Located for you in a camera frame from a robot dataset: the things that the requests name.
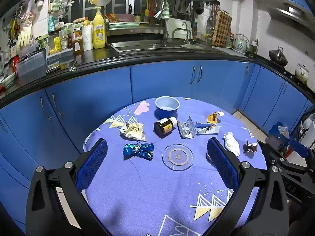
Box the pale yellow crumpled wrapper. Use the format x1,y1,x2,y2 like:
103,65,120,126
120,122,146,142

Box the clear plastic lid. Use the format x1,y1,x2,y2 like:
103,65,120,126
162,144,193,171

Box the blue kitchen base cabinet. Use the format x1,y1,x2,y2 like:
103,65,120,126
0,59,315,227

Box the stainless steel sink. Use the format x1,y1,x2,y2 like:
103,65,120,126
110,41,183,54

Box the grey plastic storage box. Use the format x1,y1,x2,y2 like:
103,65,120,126
15,52,48,79

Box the black kitchen countertop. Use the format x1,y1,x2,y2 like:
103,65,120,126
0,43,315,109

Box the pale green tray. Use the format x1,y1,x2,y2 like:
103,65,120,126
108,22,149,30

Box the crumpled white tissue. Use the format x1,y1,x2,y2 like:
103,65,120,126
223,132,240,157

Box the brown sauce bottle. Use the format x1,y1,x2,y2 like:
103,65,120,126
72,28,83,54

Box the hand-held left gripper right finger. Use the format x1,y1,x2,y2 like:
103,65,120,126
207,137,289,236

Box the steel range hood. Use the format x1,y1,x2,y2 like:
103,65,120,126
267,2,313,27

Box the blue white ointment tube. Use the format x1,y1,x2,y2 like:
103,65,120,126
195,122,221,136

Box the white trash bin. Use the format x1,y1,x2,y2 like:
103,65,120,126
299,114,315,148

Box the dark wok with lid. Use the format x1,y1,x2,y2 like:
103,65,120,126
268,46,288,67

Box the checkered wooden cutting board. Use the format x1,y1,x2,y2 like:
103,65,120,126
212,10,232,48

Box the chrome kitchen faucet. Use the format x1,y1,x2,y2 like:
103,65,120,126
152,1,173,45

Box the silver blister pack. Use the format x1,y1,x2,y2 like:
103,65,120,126
178,116,197,139

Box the grey bin with blue bag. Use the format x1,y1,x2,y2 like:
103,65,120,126
268,122,291,142

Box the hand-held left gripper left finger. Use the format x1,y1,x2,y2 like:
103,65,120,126
26,138,116,236

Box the small dark brown wrapper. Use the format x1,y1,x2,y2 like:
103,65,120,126
243,139,258,154

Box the curved chrome tap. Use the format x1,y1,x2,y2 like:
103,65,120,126
172,22,192,40

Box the yellow brown paper wrapper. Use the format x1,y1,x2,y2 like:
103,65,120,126
207,111,224,124

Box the crumpled blue foil wrapper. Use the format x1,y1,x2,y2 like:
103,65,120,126
122,143,155,161

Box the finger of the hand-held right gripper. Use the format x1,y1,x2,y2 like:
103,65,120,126
257,140,309,175
288,138,310,158

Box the white ceramic pot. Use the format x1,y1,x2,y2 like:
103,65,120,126
295,64,310,82

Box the yellow detergent pump bottle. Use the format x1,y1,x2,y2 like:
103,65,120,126
92,6,106,50

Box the brown medicine bottle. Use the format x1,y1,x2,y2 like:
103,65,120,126
154,117,178,138

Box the pale green kettle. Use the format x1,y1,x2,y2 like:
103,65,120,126
233,34,249,54

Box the blue plastic cup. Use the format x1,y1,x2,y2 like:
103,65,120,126
155,96,180,120

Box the pale rubber gloves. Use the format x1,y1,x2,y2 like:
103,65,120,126
17,11,36,48

